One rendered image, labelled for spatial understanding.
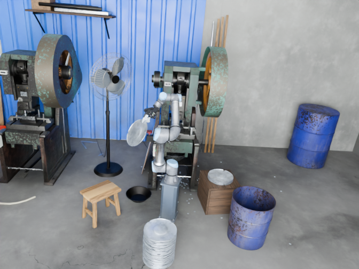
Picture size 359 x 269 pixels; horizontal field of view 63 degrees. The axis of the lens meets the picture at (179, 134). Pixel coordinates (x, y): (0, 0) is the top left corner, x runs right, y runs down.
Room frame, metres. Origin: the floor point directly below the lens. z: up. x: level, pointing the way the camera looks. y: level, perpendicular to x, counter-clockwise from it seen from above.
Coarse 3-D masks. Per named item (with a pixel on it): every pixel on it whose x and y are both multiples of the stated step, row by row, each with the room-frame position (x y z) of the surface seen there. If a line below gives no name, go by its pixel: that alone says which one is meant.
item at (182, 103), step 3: (174, 93) 3.43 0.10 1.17; (177, 93) 3.40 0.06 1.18; (180, 93) 3.41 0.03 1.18; (183, 93) 3.47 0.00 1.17; (183, 96) 3.37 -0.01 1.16; (183, 99) 3.37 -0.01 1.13; (180, 102) 3.36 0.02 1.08; (183, 102) 3.37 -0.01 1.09; (180, 105) 3.36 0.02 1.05; (183, 105) 3.37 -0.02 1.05; (180, 108) 3.37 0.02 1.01; (183, 108) 3.37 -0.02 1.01; (180, 111) 3.37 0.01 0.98; (183, 111) 3.37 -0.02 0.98; (180, 114) 3.33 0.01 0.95; (183, 114) 3.37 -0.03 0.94; (180, 117) 3.34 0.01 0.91; (183, 117) 3.37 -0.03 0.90
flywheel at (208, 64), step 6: (210, 54) 3.51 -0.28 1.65; (210, 60) 3.65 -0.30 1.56; (210, 66) 3.62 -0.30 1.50; (210, 72) 3.57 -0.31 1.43; (204, 78) 3.78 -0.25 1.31; (210, 78) 3.43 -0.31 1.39; (204, 90) 3.73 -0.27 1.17; (204, 96) 3.67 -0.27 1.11; (204, 102) 3.58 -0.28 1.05; (204, 108) 3.51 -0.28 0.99
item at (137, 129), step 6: (138, 120) 2.80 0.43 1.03; (144, 120) 2.73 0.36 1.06; (132, 126) 2.80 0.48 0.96; (138, 126) 2.74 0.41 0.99; (144, 126) 2.68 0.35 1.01; (132, 132) 2.74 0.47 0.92; (138, 132) 2.67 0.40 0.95; (144, 132) 2.63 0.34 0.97; (132, 138) 2.68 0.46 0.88; (138, 138) 2.62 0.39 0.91
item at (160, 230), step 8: (152, 224) 2.11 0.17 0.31; (160, 224) 2.12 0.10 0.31; (168, 224) 2.13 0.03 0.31; (144, 232) 2.00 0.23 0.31; (152, 232) 2.00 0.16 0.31; (160, 232) 2.01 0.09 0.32; (168, 232) 2.02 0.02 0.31; (176, 232) 2.02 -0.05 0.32; (160, 240) 1.92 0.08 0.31; (168, 240) 1.93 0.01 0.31
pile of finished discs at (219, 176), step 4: (208, 172) 2.99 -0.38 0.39; (212, 172) 3.00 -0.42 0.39; (216, 172) 3.01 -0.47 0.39; (220, 172) 3.02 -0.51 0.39; (224, 172) 3.02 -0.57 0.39; (228, 172) 3.03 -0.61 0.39; (208, 176) 2.91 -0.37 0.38; (212, 176) 2.91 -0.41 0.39; (216, 176) 2.91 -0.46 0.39; (220, 176) 2.92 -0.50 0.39; (224, 176) 2.93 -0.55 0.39; (228, 176) 2.95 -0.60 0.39; (232, 176) 2.95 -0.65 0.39; (212, 180) 2.84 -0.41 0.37; (216, 180) 2.84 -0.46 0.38; (220, 180) 2.84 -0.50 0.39; (224, 180) 2.84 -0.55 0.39; (228, 180) 2.85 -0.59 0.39; (232, 180) 2.89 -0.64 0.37; (220, 184) 2.82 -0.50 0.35; (224, 184) 2.81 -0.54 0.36; (228, 184) 2.82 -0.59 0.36
